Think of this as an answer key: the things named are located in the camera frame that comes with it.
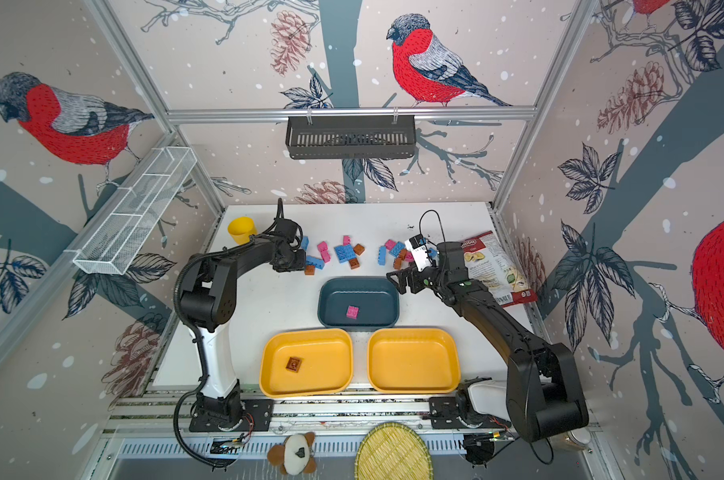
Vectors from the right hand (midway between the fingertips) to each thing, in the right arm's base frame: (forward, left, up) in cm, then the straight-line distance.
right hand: (400, 272), depth 85 cm
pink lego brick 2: (+21, +19, -11) cm, 30 cm away
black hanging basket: (+48, +20, +15) cm, 54 cm away
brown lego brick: (-23, +29, -11) cm, 39 cm away
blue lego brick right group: (+19, 0, -13) cm, 23 cm away
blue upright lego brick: (+15, +6, -12) cm, 20 cm away
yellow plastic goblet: (+15, +53, +1) cm, 55 cm away
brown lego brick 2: (+18, +15, -12) cm, 26 cm away
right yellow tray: (-20, -5, -15) cm, 25 cm away
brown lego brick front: (+8, +31, -12) cm, 34 cm away
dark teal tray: (-1, +7, -14) cm, 16 cm away
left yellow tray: (-23, +20, -11) cm, 32 cm away
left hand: (+10, +35, -11) cm, 38 cm away
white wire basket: (-6, +71, +18) cm, 74 cm away
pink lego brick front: (-7, +14, -12) cm, 20 cm away
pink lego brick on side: (+17, +28, -11) cm, 34 cm away
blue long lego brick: (+11, +30, -12) cm, 34 cm away
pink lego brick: (+13, +26, -12) cm, 31 cm away
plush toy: (-43, +24, -11) cm, 50 cm away
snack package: (+12, -29, -10) cm, 33 cm away
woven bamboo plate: (-41, +2, -14) cm, 43 cm away
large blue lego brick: (+16, +20, -13) cm, 29 cm away
